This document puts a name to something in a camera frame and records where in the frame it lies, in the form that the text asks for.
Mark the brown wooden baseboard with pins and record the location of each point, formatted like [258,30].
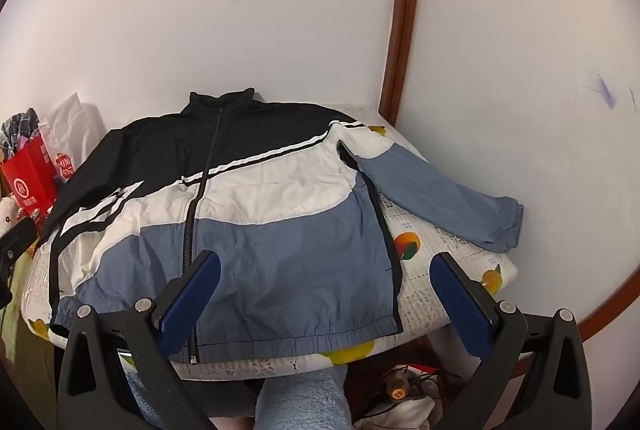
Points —
[612,300]

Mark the black white blue zip jacket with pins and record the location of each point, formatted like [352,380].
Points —
[280,250]

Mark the olive green cloth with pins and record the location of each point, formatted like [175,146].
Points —
[22,290]

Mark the white plastic bag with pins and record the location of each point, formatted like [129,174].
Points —
[70,124]

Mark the plain white cloth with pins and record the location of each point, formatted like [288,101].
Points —
[400,415]

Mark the red cardboard box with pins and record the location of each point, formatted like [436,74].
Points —
[32,180]

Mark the dark plaid cloth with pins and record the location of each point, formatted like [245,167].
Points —
[17,129]

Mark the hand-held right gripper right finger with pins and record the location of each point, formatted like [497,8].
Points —
[462,305]

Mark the fruit print newspaper tablecloth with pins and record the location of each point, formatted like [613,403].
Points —
[440,230]

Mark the brown wooden door frame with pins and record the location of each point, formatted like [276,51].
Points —
[402,9]

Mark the orange and black device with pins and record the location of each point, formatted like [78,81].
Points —
[400,391]

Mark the light blue fleece cloth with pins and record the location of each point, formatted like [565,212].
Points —
[300,400]

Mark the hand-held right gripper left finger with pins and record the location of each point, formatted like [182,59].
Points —
[190,295]

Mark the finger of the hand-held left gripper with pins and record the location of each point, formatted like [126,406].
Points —
[17,240]

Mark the white cloth with black flowers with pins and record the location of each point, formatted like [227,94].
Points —
[7,212]

